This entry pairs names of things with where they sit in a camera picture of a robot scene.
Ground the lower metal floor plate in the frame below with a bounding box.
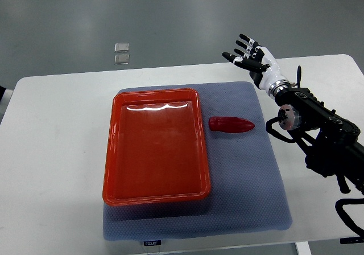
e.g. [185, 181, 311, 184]
[114, 54, 130, 65]

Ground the blue grey mesh mat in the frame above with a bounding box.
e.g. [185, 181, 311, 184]
[103, 81, 292, 241]

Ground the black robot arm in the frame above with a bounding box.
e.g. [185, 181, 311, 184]
[266, 67, 363, 194]

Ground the black table label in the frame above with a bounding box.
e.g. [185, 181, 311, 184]
[143, 240, 162, 246]

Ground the black cable loop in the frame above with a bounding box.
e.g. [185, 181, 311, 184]
[334, 198, 364, 238]

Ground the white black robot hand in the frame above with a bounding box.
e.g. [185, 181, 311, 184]
[222, 34, 289, 98]

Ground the red plastic tray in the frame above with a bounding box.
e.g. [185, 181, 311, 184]
[102, 88, 211, 207]

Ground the black object left edge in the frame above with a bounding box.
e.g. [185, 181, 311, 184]
[0, 86, 6, 101]

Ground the red pepper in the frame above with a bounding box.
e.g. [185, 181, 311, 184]
[208, 116, 255, 133]

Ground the metal floor plate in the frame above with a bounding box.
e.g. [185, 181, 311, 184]
[114, 42, 129, 53]
[114, 54, 130, 65]

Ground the upper metal floor plate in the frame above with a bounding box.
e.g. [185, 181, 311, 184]
[114, 42, 129, 53]

